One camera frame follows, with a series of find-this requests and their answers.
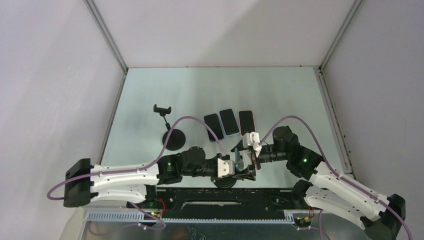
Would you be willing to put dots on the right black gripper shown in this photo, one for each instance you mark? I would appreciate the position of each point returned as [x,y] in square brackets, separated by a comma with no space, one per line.
[249,173]

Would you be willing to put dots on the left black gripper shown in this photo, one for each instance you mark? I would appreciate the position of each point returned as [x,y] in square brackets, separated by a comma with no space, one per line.
[215,159]

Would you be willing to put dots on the teal phone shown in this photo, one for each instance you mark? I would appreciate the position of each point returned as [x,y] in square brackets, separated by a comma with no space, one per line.
[239,162]

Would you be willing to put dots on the black gooseneck phone stand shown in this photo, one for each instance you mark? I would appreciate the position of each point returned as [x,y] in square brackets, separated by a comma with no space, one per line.
[226,182]

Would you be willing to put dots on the light blue phone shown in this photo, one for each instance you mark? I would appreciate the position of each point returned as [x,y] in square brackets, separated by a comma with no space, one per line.
[229,122]

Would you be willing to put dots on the pink phone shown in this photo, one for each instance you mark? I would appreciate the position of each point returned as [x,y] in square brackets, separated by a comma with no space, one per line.
[246,122]

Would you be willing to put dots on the black round-base phone stand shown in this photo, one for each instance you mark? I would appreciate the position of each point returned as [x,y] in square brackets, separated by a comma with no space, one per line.
[173,139]

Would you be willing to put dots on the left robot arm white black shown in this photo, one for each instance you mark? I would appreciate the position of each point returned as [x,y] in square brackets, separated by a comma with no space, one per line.
[87,183]

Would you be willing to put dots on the left controller board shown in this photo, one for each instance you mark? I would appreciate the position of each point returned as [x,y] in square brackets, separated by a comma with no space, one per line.
[150,216]

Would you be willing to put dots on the controller board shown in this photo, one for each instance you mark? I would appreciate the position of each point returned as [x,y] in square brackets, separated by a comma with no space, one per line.
[150,216]
[304,222]

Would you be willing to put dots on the right controller board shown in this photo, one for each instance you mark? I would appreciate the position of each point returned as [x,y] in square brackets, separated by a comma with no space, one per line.
[304,222]

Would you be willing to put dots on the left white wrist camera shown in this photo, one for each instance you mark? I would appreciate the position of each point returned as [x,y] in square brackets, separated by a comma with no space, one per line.
[225,168]

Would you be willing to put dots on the grey slotted cable duct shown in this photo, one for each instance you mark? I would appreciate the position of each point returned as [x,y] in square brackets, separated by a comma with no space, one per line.
[136,216]

